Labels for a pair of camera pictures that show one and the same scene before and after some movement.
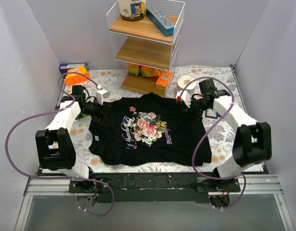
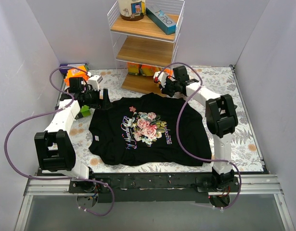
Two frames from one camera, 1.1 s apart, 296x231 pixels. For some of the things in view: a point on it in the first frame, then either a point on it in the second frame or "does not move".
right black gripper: x=192 y=105 -> x=165 y=87
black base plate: x=145 y=187 does not move
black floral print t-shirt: x=148 y=129 does not move
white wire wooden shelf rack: x=145 y=35 does not move
